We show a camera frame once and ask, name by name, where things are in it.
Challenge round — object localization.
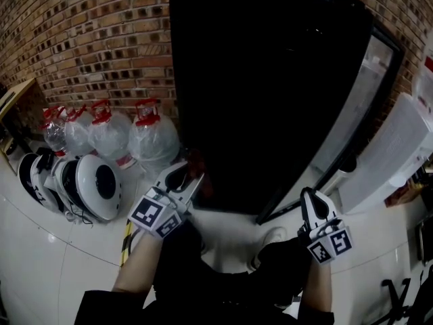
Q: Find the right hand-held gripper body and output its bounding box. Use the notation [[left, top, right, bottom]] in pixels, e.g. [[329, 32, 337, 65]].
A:
[[296, 216, 354, 267]]

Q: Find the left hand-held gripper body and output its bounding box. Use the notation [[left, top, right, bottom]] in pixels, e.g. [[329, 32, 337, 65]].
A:
[[127, 186, 191, 240]]

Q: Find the dark red cleaning cloth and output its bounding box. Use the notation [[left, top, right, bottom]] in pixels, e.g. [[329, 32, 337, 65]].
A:
[[184, 147, 214, 196]]

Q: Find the black refrigerator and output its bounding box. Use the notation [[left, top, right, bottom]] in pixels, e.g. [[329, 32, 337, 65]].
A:
[[168, 0, 375, 216]]

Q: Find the person's right forearm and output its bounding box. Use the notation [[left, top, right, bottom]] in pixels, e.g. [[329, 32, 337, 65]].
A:
[[300, 261, 334, 313]]

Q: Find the person's left forearm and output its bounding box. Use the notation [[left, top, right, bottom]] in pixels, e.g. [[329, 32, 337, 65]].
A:
[[111, 230, 163, 294]]

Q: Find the yellow black striped strip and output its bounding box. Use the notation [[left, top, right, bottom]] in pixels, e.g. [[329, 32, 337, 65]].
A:
[[118, 219, 133, 267]]

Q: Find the person's white shoe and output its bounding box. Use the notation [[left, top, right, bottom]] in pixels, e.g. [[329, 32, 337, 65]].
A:
[[252, 227, 288, 270]]

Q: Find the white round device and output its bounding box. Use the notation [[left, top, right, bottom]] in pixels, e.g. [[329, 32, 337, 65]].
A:
[[17, 152, 65, 213], [50, 154, 123, 221]]

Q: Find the white water dispenser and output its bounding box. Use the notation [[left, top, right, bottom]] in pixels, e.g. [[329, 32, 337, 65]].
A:
[[338, 92, 433, 215]]

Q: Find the reddish brown box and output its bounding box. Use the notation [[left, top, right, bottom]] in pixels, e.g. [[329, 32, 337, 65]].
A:
[[384, 177, 424, 208]]

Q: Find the black office chair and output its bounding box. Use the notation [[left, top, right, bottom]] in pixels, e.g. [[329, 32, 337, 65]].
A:
[[382, 276, 433, 325]]

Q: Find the black metal cart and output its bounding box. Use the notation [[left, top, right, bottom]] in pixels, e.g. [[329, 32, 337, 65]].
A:
[[415, 215, 433, 266]]

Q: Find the person's black clothing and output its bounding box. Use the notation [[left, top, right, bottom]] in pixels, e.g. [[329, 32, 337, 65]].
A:
[[73, 237, 336, 325]]

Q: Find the clear water jug red cap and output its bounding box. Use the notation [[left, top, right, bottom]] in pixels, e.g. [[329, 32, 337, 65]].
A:
[[39, 106, 68, 157]]

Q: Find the inverted dispenser water bottle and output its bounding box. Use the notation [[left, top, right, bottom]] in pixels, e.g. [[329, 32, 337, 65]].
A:
[[411, 51, 433, 110]]

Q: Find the wooden table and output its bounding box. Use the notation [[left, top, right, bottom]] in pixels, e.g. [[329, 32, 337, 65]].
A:
[[0, 78, 38, 118]]

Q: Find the thin black floor cable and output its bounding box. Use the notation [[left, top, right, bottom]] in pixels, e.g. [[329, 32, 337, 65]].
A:
[[64, 208, 94, 228]]

